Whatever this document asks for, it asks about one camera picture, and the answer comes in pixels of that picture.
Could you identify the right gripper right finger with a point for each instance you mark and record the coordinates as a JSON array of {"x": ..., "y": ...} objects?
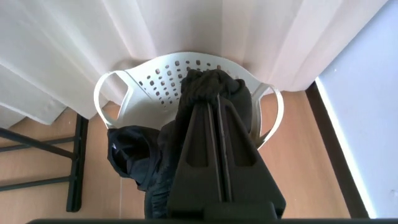
[{"x": 255, "y": 183}]

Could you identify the white curtain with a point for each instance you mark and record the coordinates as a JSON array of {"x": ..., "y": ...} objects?
[
  {"x": 186, "y": 28},
  {"x": 28, "y": 105}
]

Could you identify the black shorts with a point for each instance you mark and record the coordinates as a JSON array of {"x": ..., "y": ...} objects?
[{"x": 205, "y": 84}]

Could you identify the black clothes rack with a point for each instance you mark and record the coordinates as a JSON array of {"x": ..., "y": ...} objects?
[{"x": 74, "y": 161}]

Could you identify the white laundry basket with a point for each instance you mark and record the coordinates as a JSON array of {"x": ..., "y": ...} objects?
[{"x": 149, "y": 102}]

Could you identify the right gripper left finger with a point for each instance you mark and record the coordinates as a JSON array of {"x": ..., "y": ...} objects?
[{"x": 192, "y": 183}]

